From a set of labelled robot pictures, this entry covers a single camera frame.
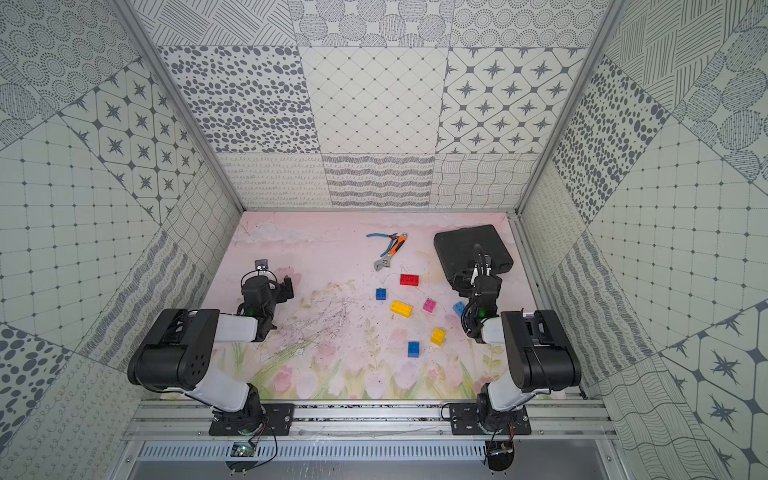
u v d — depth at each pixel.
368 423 0.76
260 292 0.73
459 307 0.93
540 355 0.46
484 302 0.71
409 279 1.00
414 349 0.83
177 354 0.46
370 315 0.93
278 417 0.73
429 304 0.93
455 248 1.08
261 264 0.83
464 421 0.73
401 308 0.93
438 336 0.85
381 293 0.95
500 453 0.73
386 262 1.04
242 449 0.72
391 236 1.14
